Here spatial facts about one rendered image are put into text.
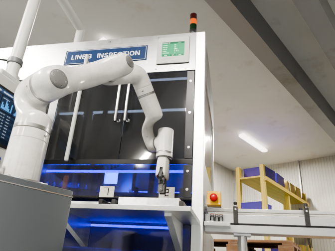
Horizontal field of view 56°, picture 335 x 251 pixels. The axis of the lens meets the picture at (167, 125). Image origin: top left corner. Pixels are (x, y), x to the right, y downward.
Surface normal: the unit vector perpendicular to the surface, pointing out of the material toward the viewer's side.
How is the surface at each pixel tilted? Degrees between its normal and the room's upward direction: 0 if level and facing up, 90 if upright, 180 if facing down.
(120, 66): 117
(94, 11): 180
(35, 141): 90
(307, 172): 90
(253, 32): 180
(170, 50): 90
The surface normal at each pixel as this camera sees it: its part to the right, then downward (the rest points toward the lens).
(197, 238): -0.18, -0.42
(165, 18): -0.06, 0.91
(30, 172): 0.80, -0.20
